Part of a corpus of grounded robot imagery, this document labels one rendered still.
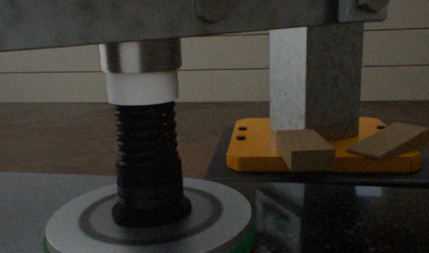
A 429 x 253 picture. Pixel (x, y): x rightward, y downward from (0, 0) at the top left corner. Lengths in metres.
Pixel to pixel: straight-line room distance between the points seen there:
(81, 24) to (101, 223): 0.20
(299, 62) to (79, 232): 0.87
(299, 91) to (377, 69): 5.44
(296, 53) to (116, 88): 0.85
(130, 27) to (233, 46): 6.17
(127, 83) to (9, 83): 7.57
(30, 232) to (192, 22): 0.34
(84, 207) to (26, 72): 7.29
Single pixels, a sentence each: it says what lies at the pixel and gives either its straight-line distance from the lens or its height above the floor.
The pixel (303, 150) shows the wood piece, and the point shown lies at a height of 0.83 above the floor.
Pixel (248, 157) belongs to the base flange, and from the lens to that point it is 1.10.
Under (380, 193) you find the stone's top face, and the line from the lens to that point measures 0.66.
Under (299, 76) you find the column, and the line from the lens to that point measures 1.20.
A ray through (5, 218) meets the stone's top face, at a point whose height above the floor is 0.87.
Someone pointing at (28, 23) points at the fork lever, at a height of 1.11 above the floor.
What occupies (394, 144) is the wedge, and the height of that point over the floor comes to 0.81.
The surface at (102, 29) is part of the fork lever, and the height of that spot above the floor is 1.10.
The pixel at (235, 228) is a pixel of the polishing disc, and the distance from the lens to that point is 0.42.
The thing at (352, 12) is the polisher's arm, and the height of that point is 1.11.
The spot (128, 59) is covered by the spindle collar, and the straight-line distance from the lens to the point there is 0.39.
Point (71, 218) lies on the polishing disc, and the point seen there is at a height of 0.91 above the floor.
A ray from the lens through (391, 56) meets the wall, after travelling 6.64.
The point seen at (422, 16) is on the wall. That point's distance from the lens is 6.70.
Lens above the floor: 1.10
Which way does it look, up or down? 13 degrees down
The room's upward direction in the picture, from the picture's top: 2 degrees counter-clockwise
